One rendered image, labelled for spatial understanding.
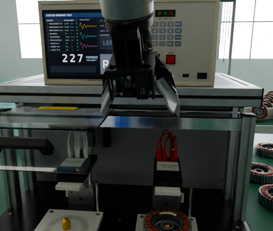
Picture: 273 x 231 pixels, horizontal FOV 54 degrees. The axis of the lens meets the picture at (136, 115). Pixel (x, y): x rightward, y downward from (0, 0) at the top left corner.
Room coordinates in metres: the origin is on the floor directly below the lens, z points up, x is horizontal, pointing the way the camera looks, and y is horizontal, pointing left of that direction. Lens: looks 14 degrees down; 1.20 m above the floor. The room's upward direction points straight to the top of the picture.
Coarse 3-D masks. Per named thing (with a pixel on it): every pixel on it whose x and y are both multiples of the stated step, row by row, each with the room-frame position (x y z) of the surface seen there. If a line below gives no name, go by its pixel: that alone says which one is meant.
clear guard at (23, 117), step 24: (0, 120) 0.52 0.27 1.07; (24, 120) 0.52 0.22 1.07; (48, 120) 0.52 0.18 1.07; (72, 120) 0.52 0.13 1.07; (96, 120) 0.52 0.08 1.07; (72, 144) 0.44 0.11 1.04; (0, 168) 0.41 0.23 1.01; (24, 168) 0.41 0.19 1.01; (48, 168) 0.41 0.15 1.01; (72, 168) 0.41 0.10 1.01
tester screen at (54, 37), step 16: (48, 16) 0.70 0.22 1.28; (64, 16) 0.69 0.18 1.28; (80, 16) 0.69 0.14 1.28; (96, 16) 0.69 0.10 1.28; (48, 32) 0.70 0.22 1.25; (64, 32) 0.69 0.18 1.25; (80, 32) 0.69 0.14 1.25; (96, 32) 0.69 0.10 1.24; (48, 48) 0.70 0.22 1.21; (64, 48) 0.69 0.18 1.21; (80, 48) 0.69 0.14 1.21; (96, 48) 0.69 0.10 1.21; (48, 64) 0.70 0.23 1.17; (64, 64) 0.69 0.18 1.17; (80, 64) 0.69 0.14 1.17; (96, 64) 0.69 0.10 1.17
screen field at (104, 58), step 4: (100, 56) 0.69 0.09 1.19; (104, 56) 0.68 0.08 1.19; (108, 56) 0.68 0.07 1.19; (100, 60) 0.69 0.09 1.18; (104, 60) 0.68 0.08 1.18; (108, 60) 0.68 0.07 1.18; (100, 64) 0.69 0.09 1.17; (104, 64) 0.68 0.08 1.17; (100, 68) 0.69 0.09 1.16; (104, 68) 0.68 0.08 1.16; (100, 72) 0.69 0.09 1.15
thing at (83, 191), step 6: (96, 180) 0.73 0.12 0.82; (84, 186) 0.69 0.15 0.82; (90, 186) 0.69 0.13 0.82; (72, 192) 0.69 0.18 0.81; (78, 192) 0.68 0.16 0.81; (84, 192) 0.68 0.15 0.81; (90, 192) 0.68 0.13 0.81; (72, 198) 0.69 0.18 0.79; (78, 198) 0.68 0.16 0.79; (84, 198) 0.68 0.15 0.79; (90, 198) 0.68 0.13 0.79; (84, 204) 0.68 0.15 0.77; (90, 204) 0.68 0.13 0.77
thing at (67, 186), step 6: (96, 156) 0.74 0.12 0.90; (90, 162) 0.69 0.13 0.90; (90, 168) 0.67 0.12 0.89; (60, 174) 0.61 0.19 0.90; (66, 174) 0.61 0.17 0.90; (72, 174) 0.61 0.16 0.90; (78, 174) 0.61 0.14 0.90; (84, 174) 0.62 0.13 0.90; (90, 174) 0.70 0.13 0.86; (60, 180) 0.61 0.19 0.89; (66, 180) 0.61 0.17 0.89; (72, 180) 0.61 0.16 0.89; (78, 180) 0.61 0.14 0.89; (84, 180) 0.61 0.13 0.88; (90, 180) 0.70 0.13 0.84; (60, 186) 0.59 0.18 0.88; (66, 186) 0.59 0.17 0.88; (72, 186) 0.59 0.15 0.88; (78, 186) 0.59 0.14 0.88
